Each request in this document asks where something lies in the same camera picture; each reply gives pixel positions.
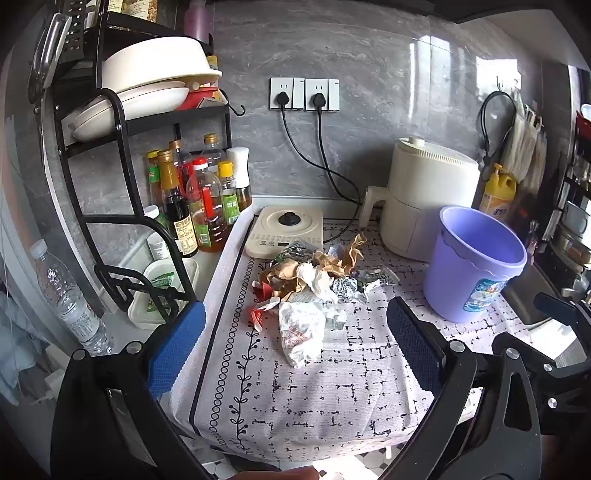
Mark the gold cap clear bottle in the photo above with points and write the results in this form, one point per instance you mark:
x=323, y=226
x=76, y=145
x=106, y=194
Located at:
x=213, y=150

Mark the white plastic box green label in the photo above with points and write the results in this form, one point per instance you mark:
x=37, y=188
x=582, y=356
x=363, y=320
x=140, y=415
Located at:
x=157, y=281

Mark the white black patterned tablecloth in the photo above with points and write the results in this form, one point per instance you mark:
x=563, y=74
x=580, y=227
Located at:
x=332, y=392

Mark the large white wrapper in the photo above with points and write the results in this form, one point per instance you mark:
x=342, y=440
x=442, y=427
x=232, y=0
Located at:
x=300, y=332

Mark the brown cap red bottle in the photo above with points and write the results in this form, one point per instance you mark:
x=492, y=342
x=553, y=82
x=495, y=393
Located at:
x=181, y=161

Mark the small white cap bottle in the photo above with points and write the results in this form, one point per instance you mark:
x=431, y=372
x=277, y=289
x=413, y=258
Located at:
x=157, y=235

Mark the white wall socket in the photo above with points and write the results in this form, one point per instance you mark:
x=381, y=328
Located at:
x=287, y=85
x=323, y=85

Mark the white top oil sprayer bottle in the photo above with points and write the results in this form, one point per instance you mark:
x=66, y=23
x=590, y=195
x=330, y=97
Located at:
x=240, y=170

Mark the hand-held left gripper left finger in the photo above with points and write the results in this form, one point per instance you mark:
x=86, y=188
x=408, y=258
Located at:
x=178, y=346

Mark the black perforated utensil holder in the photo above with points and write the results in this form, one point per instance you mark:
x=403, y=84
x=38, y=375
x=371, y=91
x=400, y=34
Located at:
x=81, y=32

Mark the yellow cap green label bottle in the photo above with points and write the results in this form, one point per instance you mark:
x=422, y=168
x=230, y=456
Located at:
x=229, y=198
x=153, y=180

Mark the dark soy sauce bottle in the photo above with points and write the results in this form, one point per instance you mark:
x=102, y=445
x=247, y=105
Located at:
x=178, y=217

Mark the hanging white plastic bags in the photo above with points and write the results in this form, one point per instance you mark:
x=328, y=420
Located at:
x=524, y=143

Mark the brown paper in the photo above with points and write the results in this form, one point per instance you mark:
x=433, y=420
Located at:
x=341, y=258
x=279, y=279

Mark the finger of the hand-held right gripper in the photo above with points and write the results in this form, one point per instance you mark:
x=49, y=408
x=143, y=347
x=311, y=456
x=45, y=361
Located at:
x=563, y=309
x=563, y=397

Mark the pink bottle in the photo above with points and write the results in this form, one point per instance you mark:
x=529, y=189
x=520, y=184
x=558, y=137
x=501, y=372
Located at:
x=201, y=21

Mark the silver printed foil packet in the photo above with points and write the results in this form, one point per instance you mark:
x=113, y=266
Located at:
x=376, y=277

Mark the black metal dish rack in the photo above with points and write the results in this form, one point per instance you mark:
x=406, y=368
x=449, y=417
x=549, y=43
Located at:
x=111, y=220

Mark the red cap oil bottle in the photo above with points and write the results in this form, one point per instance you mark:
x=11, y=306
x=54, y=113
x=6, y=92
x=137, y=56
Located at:
x=207, y=207

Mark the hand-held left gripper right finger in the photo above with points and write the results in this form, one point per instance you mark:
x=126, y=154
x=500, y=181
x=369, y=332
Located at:
x=413, y=341

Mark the yellow snack packet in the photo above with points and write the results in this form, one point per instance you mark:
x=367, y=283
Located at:
x=212, y=63

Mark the light blue cloth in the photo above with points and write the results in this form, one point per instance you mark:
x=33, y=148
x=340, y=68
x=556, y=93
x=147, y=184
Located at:
x=21, y=350

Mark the purple plastic bucket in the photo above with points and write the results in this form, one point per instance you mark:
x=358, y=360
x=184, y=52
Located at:
x=461, y=286

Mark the red plastic container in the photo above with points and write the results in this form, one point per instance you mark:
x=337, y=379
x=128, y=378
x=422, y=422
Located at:
x=198, y=97

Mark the silver foil ball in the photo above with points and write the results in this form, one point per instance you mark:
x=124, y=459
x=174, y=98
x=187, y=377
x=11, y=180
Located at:
x=347, y=290

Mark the red wrapper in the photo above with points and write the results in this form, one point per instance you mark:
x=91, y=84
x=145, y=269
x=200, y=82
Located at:
x=261, y=316

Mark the cream plate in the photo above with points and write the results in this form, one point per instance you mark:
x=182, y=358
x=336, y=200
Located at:
x=152, y=99
x=92, y=122

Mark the cream air fryer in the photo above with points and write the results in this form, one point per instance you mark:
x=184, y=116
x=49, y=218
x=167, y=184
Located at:
x=429, y=198

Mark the cream electric kettle base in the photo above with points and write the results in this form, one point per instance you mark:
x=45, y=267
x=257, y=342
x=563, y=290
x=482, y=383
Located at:
x=268, y=230

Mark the clear plastic water bottle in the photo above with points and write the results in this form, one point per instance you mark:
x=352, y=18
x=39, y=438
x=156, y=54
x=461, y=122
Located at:
x=69, y=300

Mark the yellow detergent bottle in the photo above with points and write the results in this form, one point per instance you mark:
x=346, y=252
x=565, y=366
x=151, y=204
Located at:
x=496, y=196

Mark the silver wrapper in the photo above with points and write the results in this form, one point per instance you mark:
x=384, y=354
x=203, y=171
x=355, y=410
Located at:
x=299, y=253

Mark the metal shelf with pots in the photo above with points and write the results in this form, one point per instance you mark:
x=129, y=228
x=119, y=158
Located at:
x=575, y=240

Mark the white tissue paper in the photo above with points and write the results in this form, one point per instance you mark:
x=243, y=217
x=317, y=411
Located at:
x=316, y=281

